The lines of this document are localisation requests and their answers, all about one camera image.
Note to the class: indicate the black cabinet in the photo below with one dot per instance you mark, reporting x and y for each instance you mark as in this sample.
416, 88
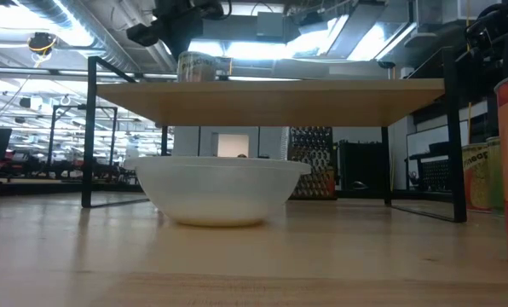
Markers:
360, 166

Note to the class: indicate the small blue lid can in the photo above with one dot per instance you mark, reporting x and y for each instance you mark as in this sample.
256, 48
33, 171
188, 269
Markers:
496, 175

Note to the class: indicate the wooden shelf black legs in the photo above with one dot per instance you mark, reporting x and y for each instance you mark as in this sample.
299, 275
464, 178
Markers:
271, 102

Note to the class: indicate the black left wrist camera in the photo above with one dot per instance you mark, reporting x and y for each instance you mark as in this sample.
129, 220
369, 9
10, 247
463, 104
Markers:
143, 34

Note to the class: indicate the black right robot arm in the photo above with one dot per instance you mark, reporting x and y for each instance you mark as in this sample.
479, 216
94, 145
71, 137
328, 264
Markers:
497, 34

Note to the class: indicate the peaches can cream label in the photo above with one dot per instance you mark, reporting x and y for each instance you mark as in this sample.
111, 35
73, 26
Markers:
196, 67

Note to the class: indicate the metal box grater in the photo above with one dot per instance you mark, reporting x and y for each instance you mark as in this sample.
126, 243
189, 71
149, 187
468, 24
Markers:
313, 162

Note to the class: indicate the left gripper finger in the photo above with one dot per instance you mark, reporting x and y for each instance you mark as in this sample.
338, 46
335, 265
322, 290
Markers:
186, 44

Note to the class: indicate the black ceiling device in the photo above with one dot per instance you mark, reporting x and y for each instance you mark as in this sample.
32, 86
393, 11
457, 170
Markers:
42, 42

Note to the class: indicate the white plastic bowl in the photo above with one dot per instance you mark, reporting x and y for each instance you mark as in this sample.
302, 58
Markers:
215, 192

